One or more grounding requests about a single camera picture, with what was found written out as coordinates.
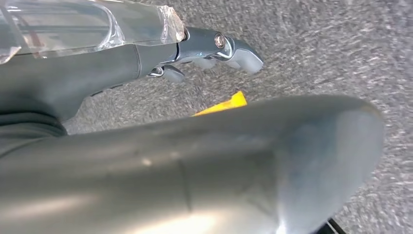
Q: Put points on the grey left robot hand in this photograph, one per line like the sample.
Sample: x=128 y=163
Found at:
x=161 y=177

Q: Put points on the yellow floor tape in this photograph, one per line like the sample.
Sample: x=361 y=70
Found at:
x=232 y=101

